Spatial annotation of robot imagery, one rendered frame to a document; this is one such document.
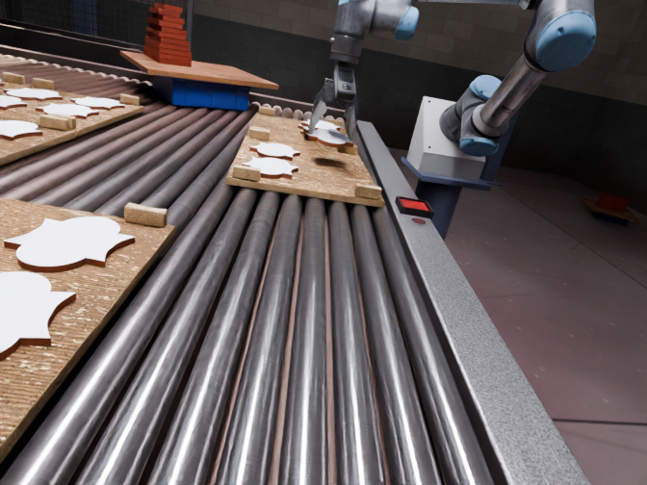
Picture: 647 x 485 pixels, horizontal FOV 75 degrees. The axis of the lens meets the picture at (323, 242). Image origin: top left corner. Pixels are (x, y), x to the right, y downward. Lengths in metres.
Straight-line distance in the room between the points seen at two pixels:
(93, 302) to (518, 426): 0.46
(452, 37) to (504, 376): 6.17
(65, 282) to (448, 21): 6.26
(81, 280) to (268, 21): 5.71
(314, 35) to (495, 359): 5.77
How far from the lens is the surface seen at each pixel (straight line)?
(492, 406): 0.51
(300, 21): 6.14
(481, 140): 1.41
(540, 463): 0.49
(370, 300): 0.61
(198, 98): 1.74
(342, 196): 0.93
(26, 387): 0.43
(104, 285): 0.54
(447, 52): 6.57
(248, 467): 0.38
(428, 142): 1.60
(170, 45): 1.88
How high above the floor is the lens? 1.23
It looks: 25 degrees down
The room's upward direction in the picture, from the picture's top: 11 degrees clockwise
